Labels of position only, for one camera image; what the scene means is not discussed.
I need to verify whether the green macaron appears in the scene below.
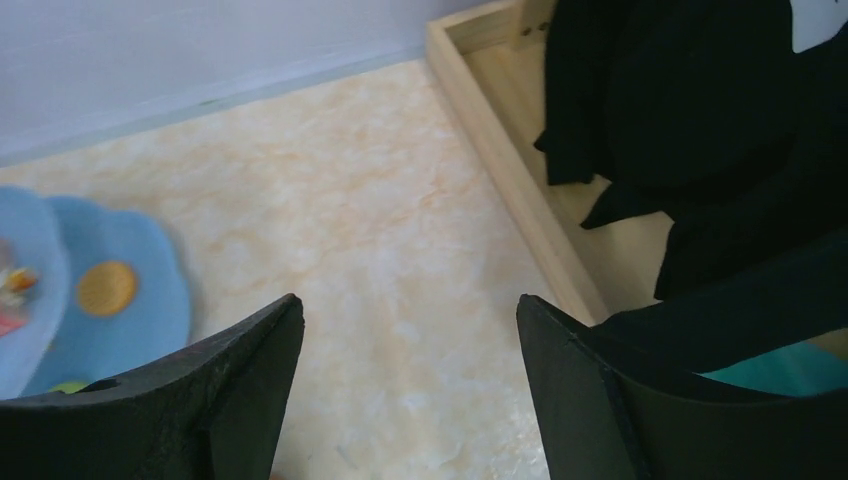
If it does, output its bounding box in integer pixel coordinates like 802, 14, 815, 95
49, 380, 89, 394

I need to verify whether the black hanging garment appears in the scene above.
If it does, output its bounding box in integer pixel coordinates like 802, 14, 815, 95
535, 1, 847, 373

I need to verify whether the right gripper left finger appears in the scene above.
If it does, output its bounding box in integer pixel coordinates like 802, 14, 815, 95
1, 294, 305, 479

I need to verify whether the orange round cookie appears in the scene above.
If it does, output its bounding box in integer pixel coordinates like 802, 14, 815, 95
76, 261, 139, 317

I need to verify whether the wooden clothes rack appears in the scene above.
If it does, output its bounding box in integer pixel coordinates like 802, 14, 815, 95
424, 0, 848, 362

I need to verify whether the blue three-tier cake stand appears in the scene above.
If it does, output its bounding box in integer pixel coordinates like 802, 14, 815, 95
1, 185, 192, 399

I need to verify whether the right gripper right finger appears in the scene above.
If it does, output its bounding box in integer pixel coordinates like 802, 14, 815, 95
516, 295, 847, 479

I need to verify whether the red striped cake slice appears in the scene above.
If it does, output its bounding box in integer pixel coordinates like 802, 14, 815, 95
1, 268, 39, 336

